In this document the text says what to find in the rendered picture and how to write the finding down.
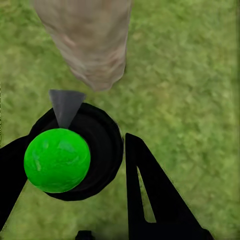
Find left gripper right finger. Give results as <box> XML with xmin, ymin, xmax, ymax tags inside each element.
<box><xmin>124</xmin><ymin>133</ymin><xmax>210</xmax><ymax>240</ymax></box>

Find pesticide atomizer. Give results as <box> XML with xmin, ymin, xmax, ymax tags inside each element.
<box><xmin>23</xmin><ymin>89</ymin><xmax>125</xmax><ymax>201</ymax></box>

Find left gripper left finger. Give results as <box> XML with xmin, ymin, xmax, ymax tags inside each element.
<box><xmin>0</xmin><ymin>136</ymin><xmax>28</xmax><ymax>233</ymax></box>

